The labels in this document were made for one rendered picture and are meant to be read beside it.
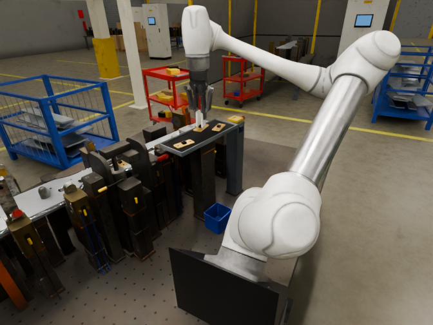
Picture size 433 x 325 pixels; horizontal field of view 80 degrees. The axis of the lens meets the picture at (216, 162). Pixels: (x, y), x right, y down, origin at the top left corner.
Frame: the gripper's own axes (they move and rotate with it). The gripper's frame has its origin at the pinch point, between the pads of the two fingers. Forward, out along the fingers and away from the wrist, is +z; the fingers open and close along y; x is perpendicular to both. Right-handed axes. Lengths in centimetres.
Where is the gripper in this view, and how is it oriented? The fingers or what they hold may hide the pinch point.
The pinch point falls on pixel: (200, 118)
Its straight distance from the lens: 112.9
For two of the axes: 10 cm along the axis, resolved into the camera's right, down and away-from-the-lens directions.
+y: -9.1, -1.9, 3.7
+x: -4.2, 4.6, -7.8
